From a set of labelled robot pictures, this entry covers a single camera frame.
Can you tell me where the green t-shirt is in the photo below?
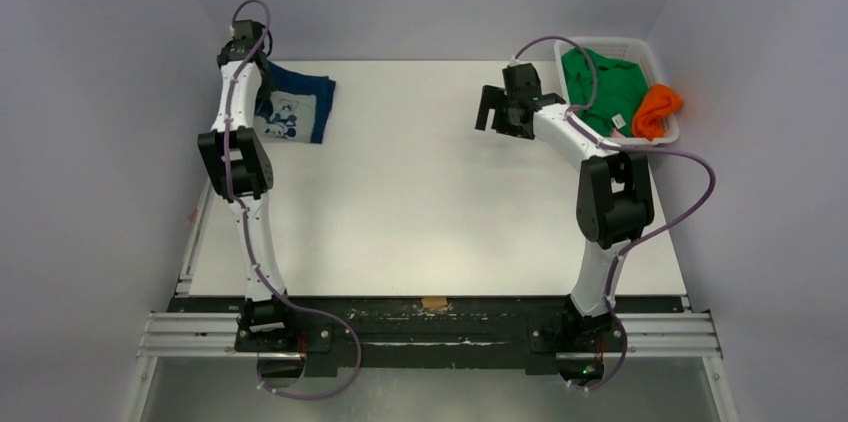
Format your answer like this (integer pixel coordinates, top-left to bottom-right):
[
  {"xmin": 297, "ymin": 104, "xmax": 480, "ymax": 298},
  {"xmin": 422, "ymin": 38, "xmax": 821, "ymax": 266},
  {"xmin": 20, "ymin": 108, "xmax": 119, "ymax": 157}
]
[{"xmin": 560, "ymin": 48, "xmax": 648, "ymax": 137}]

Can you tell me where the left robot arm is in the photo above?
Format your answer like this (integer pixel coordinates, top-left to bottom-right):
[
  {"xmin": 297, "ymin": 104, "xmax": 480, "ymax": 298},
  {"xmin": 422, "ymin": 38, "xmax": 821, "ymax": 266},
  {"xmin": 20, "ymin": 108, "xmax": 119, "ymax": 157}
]
[{"xmin": 197, "ymin": 20, "xmax": 298, "ymax": 351}]

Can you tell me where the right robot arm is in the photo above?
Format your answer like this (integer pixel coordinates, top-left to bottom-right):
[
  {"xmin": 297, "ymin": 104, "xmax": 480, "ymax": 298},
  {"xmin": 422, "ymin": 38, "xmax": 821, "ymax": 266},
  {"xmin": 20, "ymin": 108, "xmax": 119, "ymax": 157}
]
[{"xmin": 475, "ymin": 63, "xmax": 655, "ymax": 349}]

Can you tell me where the brown tape piece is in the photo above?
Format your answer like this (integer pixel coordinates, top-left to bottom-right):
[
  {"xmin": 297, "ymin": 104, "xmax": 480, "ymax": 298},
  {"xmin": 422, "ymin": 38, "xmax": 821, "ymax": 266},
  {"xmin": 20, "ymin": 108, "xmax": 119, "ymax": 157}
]
[{"xmin": 420, "ymin": 296, "xmax": 450, "ymax": 312}]

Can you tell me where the blue t-shirt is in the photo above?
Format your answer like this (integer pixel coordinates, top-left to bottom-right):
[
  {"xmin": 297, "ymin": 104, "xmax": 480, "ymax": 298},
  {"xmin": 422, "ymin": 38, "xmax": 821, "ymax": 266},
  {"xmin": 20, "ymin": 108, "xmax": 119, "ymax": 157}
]
[{"xmin": 253, "ymin": 64, "xmax": 337, "ymax": 144}]

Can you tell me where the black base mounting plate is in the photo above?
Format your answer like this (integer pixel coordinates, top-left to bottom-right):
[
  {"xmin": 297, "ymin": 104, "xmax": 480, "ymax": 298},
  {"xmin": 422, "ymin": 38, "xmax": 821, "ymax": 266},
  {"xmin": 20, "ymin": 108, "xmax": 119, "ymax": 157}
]
[{"xmin": 165, "ymin": 296, "xmax": 685, "ymax": 379}]

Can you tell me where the aluminium frame rail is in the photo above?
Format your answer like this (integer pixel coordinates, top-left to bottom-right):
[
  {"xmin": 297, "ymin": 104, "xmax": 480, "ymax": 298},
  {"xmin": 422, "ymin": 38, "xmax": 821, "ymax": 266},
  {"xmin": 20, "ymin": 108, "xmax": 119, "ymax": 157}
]
[{"xmin": 137, "ymin": 313, "xmax": 237, "ymax": 358}]

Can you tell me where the orange t-shirt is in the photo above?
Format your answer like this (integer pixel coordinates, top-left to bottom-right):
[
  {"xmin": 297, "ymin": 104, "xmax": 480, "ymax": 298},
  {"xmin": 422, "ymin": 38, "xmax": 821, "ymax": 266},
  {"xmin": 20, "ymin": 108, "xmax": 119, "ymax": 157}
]
[{"xmin": 631, "ymin": 84, "xmax": 683, "ymax": 141}]

